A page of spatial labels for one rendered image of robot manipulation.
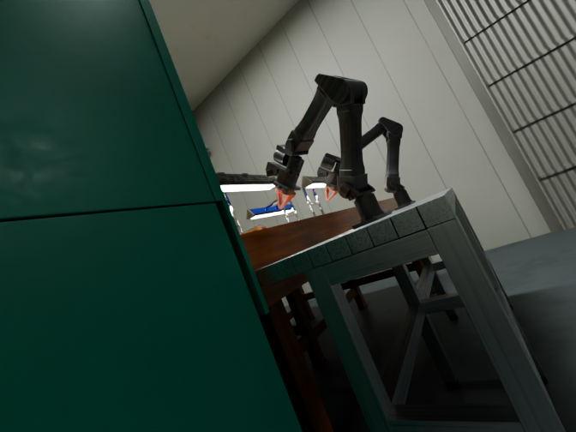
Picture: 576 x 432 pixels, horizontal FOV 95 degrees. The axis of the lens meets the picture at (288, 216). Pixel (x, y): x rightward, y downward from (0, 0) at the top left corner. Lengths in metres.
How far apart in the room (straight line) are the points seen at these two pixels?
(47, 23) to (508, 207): 3.05
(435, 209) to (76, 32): 0.69
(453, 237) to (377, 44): 3.08
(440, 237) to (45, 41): 0.70
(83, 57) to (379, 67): 2.98
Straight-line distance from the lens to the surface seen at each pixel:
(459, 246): 0.49
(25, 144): 0.50
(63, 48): 0.65
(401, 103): 3.18
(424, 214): 0.48
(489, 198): 3.04
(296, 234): 0.83
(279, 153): 1.02
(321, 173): 1.40
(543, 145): 3.05
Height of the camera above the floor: 0.68
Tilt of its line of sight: 7 degrees up
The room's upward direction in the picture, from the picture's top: 23 degrees counter-clockwise
